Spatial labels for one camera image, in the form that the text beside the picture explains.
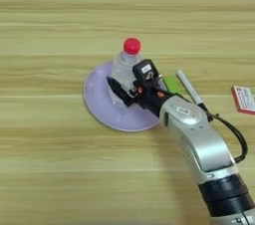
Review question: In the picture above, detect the red and white small box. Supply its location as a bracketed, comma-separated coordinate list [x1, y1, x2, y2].
[230, 85, 255, 115]

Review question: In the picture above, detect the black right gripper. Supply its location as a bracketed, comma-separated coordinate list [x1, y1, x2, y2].
[106, 76, 175, 117]

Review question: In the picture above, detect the white marker with black cap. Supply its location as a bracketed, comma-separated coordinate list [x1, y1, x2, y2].
[175, 68, 214, 122]

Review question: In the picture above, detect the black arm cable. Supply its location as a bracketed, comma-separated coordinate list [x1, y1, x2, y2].
[204, 112, 249, 164]

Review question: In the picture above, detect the clear bottle with red cap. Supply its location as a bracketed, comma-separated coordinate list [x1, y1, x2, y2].
[109, 37, 142, 105]

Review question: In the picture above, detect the black box with white label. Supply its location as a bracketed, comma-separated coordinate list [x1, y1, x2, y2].
[131, 58, 163, 83]

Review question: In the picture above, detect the purple round plate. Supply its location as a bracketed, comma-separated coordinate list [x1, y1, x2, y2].
[82, 60, 164, 133]

